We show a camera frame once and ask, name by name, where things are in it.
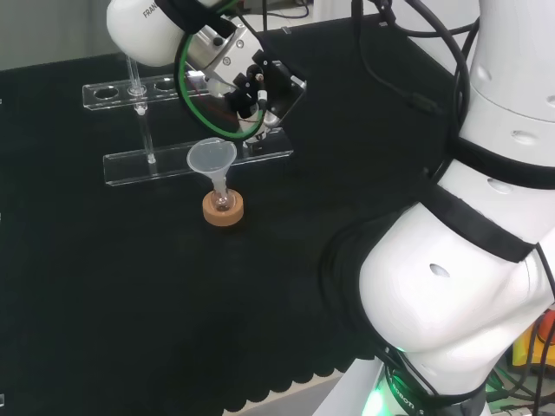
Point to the yellow stop button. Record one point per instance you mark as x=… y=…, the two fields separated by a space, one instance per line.
x=526 y=346

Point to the clear plastic funnel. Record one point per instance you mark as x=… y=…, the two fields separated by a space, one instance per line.
x=208 y=158

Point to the small round-bottom glass flask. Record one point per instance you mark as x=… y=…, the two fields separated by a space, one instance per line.
x=222 y=201

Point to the clear acrylic funnel stand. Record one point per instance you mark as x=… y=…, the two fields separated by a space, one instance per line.
x=173 y=167

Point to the black bench cloth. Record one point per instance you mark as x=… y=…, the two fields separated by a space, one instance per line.
x=130 y=303

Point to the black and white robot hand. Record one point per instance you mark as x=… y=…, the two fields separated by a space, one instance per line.
x=277 y=91

